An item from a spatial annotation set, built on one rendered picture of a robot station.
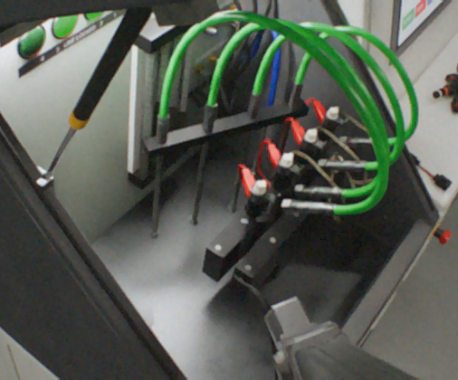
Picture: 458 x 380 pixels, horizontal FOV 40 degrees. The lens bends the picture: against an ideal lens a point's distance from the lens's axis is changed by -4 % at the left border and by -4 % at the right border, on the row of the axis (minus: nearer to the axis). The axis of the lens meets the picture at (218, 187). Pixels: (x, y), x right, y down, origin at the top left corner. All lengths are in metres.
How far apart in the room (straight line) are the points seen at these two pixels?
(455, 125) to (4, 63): 1.04
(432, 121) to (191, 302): 0.68
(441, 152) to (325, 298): 0.42
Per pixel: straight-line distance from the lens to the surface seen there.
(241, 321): 1.24
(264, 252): 1.14
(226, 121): 1.17
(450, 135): 1.51
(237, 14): 0.87
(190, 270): 1.28
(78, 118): 0.62
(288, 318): 0.84
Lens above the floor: 1.89
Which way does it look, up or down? 49 degrees down
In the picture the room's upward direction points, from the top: 11 degrees clockwise
